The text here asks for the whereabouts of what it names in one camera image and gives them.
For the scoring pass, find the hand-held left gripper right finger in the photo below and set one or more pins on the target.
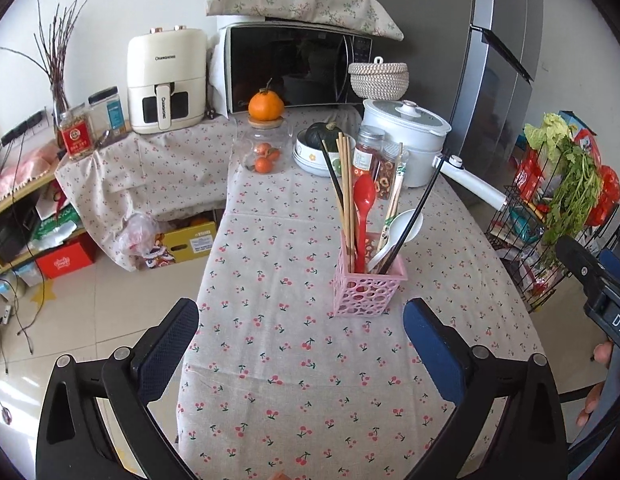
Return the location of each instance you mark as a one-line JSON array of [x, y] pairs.
[[432, 355]]

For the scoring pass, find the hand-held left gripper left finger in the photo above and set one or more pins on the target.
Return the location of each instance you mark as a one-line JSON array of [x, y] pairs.
[[169, 345]]

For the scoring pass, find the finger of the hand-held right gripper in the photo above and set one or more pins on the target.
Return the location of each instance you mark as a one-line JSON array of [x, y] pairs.
[[617, 270], [582, 267]]

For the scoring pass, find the pink perforated utensil holder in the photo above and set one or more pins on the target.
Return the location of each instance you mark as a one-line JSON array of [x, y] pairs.
[[362, 292]]

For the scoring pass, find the white plastic spoon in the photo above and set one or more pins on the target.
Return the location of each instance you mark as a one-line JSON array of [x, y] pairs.
[[405, 230]]

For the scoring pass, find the black chopstick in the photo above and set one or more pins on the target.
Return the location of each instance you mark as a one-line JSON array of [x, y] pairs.
[[332, 175], [415, 210]]

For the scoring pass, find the red plastic spoon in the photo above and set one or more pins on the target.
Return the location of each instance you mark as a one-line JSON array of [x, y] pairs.
[[365, 200]]

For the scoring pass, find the disposable chopsticks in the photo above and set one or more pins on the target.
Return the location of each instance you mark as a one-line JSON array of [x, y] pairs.
[[396, 185]]

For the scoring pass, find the brown dark-tipped chopstick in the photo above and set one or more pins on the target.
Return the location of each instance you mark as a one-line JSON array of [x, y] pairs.
[[343, 200]]

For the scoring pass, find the bamboo chopstick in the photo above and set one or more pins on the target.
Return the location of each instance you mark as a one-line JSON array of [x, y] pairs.
[[345, 160], [340, 160]]

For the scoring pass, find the person's right hand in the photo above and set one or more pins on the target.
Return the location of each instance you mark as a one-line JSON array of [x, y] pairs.
[[602, 352]]

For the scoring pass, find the green leafy vegetables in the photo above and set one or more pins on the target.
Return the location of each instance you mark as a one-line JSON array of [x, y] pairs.
[[575, 185]]

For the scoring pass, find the yellow cardboard box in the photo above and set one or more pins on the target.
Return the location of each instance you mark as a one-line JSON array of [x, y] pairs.
[[189, 242]]

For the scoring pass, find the clear plastic bag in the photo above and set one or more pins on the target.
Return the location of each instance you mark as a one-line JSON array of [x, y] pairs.
[[137, 232]]

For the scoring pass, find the cherry print tablecloth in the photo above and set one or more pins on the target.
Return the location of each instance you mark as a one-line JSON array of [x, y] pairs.
[[154, 170], [300, 360]]

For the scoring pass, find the red box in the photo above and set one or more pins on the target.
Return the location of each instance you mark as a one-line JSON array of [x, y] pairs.
[[64, 260]]

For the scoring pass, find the green white plastic bag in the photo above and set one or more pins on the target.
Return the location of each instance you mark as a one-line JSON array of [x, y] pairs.
[[57, 227]]

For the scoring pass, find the dried rings spice jar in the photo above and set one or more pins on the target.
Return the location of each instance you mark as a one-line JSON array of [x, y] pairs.
[[387, 175]]

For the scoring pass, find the black box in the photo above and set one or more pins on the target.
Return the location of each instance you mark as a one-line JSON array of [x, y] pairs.
[[9, 232]]

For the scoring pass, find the small orange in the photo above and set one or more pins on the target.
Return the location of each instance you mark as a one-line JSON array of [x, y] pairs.
[[264, 150], [275, 154], [262, 165]]

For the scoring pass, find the red chili spice jar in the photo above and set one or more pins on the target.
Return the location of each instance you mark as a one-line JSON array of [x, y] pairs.
[[366, 155]]

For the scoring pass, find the wooden shelf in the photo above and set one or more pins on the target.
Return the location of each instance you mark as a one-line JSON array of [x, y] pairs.
[[19, 195]]

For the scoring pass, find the white electric pot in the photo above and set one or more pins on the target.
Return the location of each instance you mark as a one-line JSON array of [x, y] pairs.
[[415, 135]]

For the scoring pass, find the glass jar with wooden lid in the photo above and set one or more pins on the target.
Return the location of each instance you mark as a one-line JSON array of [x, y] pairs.
[[250, 145]]

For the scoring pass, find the pink cloth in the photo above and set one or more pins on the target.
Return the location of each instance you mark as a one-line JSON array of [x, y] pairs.
[[24, 170]]

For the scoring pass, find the red label jar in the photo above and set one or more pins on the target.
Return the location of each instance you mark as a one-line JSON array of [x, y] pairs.
[[75, 135]]

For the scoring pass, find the white flower print bowl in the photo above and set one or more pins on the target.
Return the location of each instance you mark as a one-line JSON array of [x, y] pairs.
[[310, 160]]

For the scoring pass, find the blue label jar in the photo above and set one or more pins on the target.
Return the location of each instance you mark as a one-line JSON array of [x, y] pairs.
[[109, 115]]

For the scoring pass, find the green squash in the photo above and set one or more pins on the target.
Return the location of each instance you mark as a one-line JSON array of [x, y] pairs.
[[320, 135]]

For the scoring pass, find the large orange with stem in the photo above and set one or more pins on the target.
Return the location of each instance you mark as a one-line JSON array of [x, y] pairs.
[[266, 105]]

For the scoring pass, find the black power strip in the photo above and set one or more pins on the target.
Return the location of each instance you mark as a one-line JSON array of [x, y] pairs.
[[22, 127]]

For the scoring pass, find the glass vase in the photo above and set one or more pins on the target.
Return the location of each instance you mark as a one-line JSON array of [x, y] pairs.
[[59, 105]]

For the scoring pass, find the grey refrigerator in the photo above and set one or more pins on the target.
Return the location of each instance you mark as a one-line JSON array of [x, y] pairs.
[[440, 35]]

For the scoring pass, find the woven basket with lid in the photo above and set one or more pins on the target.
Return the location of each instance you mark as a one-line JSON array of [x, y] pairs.
[[379, 80]]

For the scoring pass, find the cream air fryer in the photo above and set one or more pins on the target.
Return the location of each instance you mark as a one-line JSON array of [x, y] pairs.
[[164, 60]]

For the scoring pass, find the black microwave oven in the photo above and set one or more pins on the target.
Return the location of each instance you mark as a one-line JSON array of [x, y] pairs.
[[290, 65]]

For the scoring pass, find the dried branches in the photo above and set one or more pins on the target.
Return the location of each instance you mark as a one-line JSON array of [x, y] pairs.
[[57, 50]]

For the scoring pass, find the floral cloth cover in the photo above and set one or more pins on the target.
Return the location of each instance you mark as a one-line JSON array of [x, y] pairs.
[[300, 2]]

